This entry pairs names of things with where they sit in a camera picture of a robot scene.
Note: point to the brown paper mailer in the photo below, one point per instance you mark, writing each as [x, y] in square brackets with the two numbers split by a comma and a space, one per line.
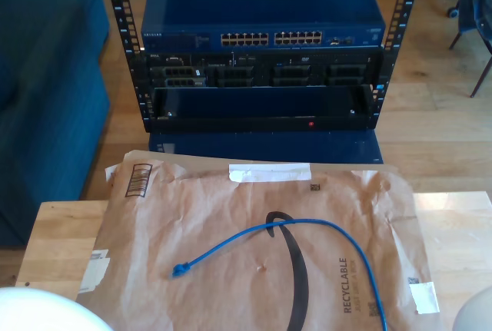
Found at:
[192, 231]

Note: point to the black rack frame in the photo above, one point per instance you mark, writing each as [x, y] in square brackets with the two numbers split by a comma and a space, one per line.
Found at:
[123, 8]

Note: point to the blue flat chassis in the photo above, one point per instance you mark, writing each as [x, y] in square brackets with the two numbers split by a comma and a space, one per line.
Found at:
[269, 146]

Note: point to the dark chair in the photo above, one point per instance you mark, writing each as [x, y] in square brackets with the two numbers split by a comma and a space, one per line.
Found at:
[471, 0]

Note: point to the black rack power strip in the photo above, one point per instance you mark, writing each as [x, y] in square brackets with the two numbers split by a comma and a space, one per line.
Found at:
[230, 123]

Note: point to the black rack server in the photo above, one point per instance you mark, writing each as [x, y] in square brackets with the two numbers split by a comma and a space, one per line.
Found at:
[261, 73]

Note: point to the blue sofa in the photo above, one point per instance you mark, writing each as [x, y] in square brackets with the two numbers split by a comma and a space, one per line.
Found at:
[46, 77]

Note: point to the blue network switch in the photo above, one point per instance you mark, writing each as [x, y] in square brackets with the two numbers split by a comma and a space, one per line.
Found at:
[250, 0]

